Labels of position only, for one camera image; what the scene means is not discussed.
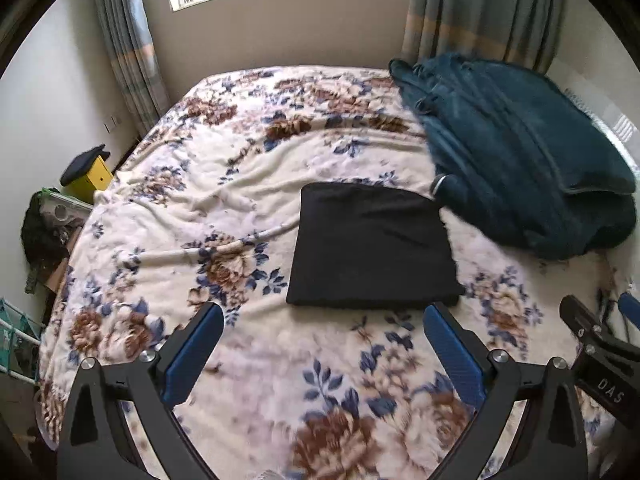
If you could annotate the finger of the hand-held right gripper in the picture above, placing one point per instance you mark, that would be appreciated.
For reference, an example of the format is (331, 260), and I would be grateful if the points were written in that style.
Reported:
(582, 322)
(631, 307)

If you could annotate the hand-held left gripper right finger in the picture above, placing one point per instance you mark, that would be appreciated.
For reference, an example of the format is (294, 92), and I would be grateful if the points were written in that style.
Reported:
(452, 355)

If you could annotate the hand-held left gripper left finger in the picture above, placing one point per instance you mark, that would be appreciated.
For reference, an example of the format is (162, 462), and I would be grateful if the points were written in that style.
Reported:
(196, 347)

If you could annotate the black grey-striped shirt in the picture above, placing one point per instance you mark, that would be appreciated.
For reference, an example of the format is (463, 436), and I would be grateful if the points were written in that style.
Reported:
(372, 245)

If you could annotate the floral printed bed blanket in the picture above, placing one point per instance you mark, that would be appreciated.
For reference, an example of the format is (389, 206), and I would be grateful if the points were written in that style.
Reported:
(200, 195)

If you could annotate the white slatted headboard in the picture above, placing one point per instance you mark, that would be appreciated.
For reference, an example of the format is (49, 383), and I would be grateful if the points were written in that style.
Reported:
(622, 125)

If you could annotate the dark teal plush blanket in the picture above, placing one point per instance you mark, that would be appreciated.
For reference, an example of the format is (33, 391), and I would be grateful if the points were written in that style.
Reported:
(515, 150)

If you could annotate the black bag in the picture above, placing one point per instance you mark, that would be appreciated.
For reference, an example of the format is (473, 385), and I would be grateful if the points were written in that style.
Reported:
(42, 240)

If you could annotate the yellow box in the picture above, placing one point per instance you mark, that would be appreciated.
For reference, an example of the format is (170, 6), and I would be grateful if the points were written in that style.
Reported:
(92, 182)

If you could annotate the dark navy cap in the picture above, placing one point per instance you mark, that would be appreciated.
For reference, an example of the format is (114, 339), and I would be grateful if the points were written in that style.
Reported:
(82, 162)

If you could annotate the grey striped curtain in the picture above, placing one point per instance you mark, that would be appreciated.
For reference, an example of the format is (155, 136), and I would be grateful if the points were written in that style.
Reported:
(480, 15)
(132, 45)

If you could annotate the wall socket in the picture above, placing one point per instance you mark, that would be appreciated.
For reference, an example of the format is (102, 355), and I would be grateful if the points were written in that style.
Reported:
(112, 124)

